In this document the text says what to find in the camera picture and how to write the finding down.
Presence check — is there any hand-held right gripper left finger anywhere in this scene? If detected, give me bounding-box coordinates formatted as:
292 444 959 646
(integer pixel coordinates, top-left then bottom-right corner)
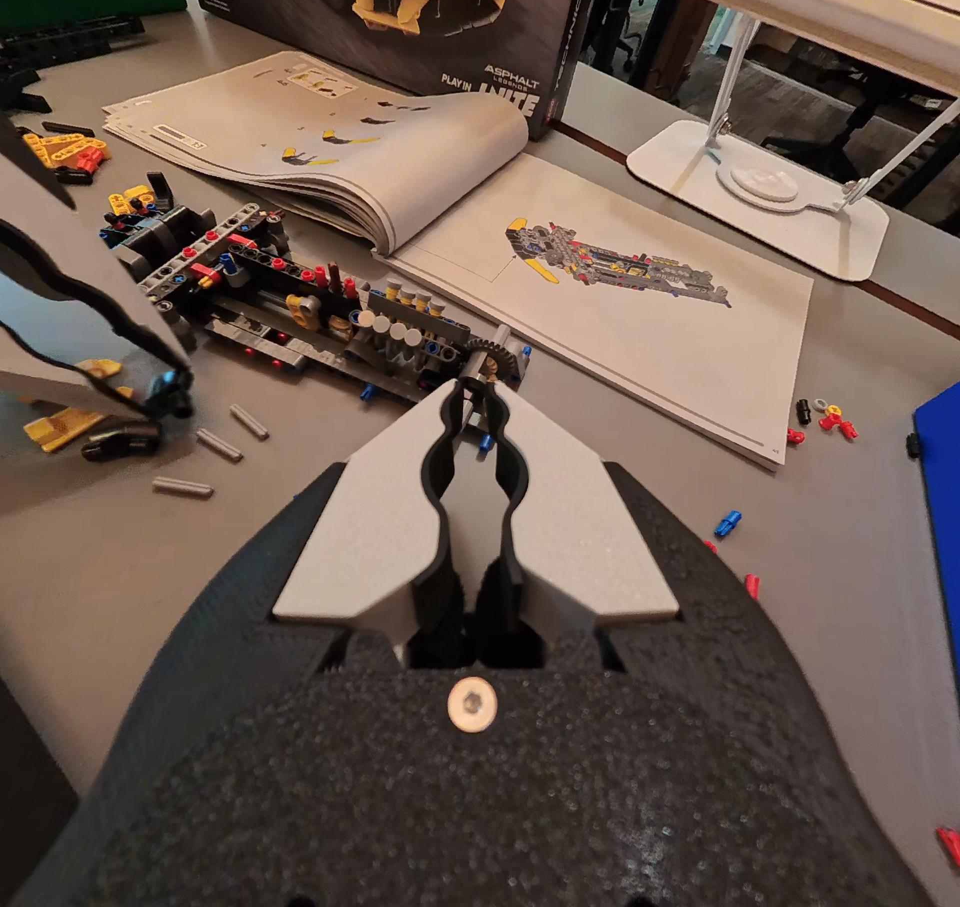
270 380 477 671

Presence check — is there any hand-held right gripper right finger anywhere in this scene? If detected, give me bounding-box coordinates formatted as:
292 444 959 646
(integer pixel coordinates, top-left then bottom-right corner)
474 380 683 671

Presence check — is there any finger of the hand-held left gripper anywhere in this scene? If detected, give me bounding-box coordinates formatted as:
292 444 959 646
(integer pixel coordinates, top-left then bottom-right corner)
0 318 162 422
0 108 195 402

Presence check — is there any yellow lego panel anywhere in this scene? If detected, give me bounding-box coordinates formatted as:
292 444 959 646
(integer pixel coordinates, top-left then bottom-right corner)
75 358 136 398
22 406 106 454

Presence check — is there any pile of yellow lego pieces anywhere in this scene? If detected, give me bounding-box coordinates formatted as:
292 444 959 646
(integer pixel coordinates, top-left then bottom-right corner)
21 130 112 173

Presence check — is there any lego car chassis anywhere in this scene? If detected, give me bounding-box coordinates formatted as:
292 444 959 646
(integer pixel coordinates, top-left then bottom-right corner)
99 172 535 451

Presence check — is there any white instruction booklet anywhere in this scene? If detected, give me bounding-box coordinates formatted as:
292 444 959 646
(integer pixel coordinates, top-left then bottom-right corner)
101 50 816 471

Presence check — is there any lego set box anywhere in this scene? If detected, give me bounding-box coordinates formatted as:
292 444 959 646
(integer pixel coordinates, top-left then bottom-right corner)
182 0 610 143

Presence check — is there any blue plastic bin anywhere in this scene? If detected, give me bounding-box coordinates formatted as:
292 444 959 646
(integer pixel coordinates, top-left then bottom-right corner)
911 380 960 616

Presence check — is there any black lego frame piece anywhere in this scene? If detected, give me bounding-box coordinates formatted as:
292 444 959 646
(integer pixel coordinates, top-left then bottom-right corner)
0 14 147 115

